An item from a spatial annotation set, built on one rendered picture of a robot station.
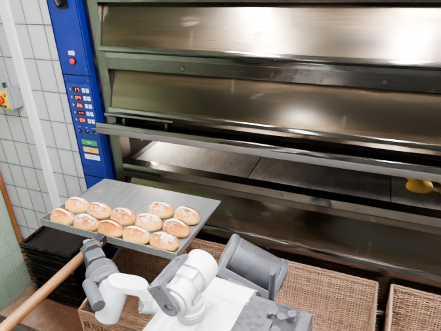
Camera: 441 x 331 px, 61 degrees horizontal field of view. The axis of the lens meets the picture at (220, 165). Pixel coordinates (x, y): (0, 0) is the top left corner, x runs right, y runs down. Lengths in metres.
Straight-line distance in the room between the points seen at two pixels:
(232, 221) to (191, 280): 1.05
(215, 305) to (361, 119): 0.86
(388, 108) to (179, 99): 0.78
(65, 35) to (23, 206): 1.18
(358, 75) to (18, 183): 1.92
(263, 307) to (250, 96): 0.88
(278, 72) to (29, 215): 1.77
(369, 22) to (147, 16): 0.80
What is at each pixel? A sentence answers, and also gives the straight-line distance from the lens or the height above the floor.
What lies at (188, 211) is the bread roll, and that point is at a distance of 1.31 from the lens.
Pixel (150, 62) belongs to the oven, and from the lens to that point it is 1.59.
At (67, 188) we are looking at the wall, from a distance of 2.20.
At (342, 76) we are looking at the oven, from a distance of 1.36.
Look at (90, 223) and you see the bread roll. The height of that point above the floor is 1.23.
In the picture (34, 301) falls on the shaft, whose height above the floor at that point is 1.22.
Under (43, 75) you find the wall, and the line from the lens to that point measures 1.98.
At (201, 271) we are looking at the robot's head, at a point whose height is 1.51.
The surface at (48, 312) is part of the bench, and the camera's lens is 2.06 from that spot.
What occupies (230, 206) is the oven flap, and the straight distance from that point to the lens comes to 1.70.
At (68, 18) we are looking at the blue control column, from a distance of 1.75.
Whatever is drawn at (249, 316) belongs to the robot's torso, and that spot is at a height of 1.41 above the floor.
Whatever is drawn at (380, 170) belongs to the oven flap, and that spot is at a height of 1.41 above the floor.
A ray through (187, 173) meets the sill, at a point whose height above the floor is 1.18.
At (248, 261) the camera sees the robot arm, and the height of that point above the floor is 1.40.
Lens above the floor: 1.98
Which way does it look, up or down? 27 degrees down
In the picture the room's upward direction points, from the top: 2 degrees counter-clockwise
